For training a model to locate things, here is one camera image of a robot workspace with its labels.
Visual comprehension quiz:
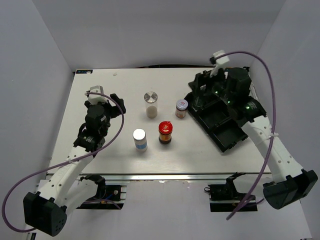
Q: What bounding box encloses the black plastic organizer tray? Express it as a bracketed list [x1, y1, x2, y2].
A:
[184, 92, 248, 153]

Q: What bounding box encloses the red-lid dark sauce jar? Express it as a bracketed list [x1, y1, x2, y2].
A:
[158, 121, 173, 145]

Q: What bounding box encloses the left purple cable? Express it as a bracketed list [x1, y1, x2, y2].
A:
[1, 92, 126, 233]

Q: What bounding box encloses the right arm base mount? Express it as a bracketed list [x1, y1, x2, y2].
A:
[203, 172, 246, 213]

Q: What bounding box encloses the blue table logo sticker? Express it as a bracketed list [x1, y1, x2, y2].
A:
[75, 69, 93, 75]

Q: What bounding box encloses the small white-lid sauce jar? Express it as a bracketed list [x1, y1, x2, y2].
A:
[175, 99, 189, 118]

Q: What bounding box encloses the clear silver-lid spice jar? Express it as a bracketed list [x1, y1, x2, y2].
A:
[143, 91, 158, 119]

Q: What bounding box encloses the blue-label silver-lid shaker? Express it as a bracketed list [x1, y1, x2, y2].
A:
[132, 128, 148, 152]

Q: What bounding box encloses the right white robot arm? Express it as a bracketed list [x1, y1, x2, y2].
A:
[187, 67, 318, 210]

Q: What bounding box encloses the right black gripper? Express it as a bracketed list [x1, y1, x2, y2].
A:
[187, 65, 234, 105]

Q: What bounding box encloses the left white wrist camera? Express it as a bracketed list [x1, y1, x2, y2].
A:
[85, 85, 108, 105]

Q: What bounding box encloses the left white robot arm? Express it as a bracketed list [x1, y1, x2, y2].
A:
[23, 91, 126, 237]

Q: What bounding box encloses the purple cable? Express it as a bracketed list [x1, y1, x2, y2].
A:
[219, 51, 276, 221]
[1, 92, 126, 233]

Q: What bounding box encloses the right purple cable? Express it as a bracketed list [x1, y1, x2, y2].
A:
[219, 51, 276, 221]

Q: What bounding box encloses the aluminium table frame rail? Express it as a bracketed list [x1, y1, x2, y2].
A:
[33, 66, 273, 183]

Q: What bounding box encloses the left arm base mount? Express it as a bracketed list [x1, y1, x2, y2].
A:
[77, 174, 127, 210]

